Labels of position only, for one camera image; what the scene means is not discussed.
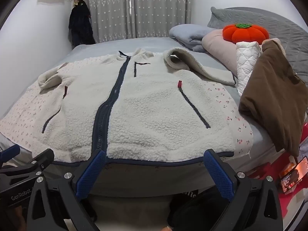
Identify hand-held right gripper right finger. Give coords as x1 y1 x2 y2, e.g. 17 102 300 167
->
203 149 283 231

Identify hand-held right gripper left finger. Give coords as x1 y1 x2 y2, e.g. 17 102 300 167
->
26 149 107 231

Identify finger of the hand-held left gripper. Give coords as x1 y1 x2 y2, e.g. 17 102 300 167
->
0 144 21 165
0 148 55 177

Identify white fleece jacket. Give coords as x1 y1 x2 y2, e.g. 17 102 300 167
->
38 48 237 166

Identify dark hanging clothes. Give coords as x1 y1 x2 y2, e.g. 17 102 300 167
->
69 0 97 49

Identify cherry print cloth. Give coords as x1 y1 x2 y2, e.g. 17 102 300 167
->
0 63 254 160

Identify person's legs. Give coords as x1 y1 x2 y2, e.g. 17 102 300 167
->
89 188 231 231

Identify red glossy object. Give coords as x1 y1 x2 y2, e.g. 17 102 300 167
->
248 123 308 223

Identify grey bed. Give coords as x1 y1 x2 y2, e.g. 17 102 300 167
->
0 37 277 198

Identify smartphone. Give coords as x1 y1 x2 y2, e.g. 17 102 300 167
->
279 156 308 193

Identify brown garment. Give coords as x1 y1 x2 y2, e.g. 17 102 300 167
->
238 40 308 157

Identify white quilted cloth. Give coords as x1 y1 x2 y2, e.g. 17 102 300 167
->
236 41 263 97

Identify pink pillow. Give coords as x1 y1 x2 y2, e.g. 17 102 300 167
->
202 29 265 77

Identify orange persimmon plush pillow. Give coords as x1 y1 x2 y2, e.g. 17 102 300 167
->
222 23 269 45

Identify grey folded blanket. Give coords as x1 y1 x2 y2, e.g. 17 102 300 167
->
168 24 217 53

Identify grey bed headboard cover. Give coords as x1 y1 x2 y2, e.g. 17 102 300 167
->
207 6 308 82

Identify grey star-print curtain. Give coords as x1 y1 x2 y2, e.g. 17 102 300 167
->
133 0 193 39
77 0 136 44

